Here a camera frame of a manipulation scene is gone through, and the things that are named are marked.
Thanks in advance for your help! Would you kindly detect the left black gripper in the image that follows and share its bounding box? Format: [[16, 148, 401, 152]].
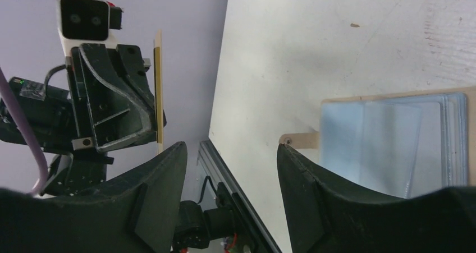
[[8, 43, 157, 196]]

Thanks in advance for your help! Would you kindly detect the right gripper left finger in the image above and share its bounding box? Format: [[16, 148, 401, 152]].
[[1, 142, 187, 252]]

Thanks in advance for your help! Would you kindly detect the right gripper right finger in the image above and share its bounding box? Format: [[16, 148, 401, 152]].
[[277, 144, 475, 252]]

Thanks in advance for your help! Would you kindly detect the gold credit card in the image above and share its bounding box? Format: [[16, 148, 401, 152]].
[[153, 29, 164, 154]]

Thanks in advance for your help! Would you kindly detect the beige leather card holder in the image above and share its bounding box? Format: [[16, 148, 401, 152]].
[[279, 86, 475, 199]]

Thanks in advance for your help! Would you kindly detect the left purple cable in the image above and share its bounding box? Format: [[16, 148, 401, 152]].
[[0, 0, 57, 196]]

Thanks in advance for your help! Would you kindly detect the aluminium frame rail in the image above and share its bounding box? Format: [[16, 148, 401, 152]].
[[198, 140, 281, 252]]

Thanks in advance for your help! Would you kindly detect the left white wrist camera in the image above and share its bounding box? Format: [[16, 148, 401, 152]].
[[56, 0, 123, 57]]

